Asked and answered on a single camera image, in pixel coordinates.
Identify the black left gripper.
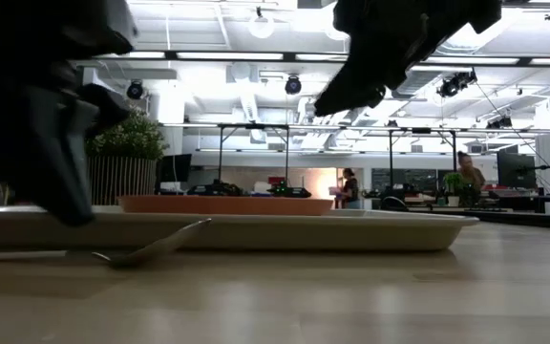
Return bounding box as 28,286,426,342
16,83,131,228

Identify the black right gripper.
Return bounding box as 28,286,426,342
312,0,503,118

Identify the orange-handled metal spoon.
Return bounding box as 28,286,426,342
91,218,213,269

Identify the orange plate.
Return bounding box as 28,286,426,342
116,194,335,217

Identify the beige plastic tray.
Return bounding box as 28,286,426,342
0,204,480,253

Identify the black overhead beam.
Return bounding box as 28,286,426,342
72,50,550,68

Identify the potted plant in ribbed pot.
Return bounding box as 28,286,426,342
85,108,170,206

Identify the black monitor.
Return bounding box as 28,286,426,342
497,151,538,190
159,153,193,183

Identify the person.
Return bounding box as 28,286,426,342
339,166,363,210
455,150,487,192

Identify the small background potted plant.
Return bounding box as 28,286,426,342
441,171,466,207

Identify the black hanging camera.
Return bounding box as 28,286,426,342
126,79,145,100
284,75,303,96
435,70,478,99

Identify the black background rig frame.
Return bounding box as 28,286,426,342
216,122,291,187
388,126,458,187

